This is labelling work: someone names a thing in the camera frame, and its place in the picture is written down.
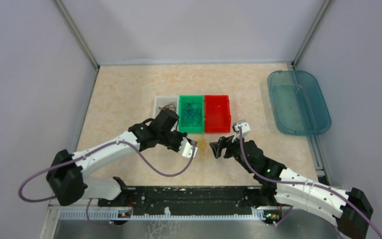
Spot brown cable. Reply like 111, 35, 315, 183
158, 101, 179, 113

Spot red plastic bin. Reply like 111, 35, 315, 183
204, 95, 231, 133

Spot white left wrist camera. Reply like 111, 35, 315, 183
178, 137, 198, 158

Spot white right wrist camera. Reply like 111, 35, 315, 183
232, 120, 251, 142

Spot right aluminium frame post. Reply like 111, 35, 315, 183
290, 0, 335, 70

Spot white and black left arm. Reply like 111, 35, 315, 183
46, 109, 198, 206

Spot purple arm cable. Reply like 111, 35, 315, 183
238, 126, 382, 239
18, 140, 197, 228

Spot coloured cable bundle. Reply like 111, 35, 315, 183
195, 138, 210, 156

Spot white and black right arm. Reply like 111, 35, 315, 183
209, 136, 374, 239

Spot blue cable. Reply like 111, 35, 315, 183
182, 102, 203, 128

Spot green plastic bin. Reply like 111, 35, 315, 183
178, 95, 205, 133

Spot white plastic bin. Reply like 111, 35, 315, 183
153, 95, 179, 117

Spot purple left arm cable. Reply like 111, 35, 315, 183
18, 140, 197, 228

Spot white slotted cable duct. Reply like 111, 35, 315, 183
59, 209, 266, 222

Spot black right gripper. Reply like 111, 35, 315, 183
210, 131, 254, 173

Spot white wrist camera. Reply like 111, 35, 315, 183
178, 137, 198, 158
232, 120, 251, 142

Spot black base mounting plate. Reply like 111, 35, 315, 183
98, 185, 294, 217

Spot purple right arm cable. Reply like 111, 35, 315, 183
238, 126, 382, 239

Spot teal transparent plastic basin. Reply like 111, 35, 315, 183
267, 70, 331, 136

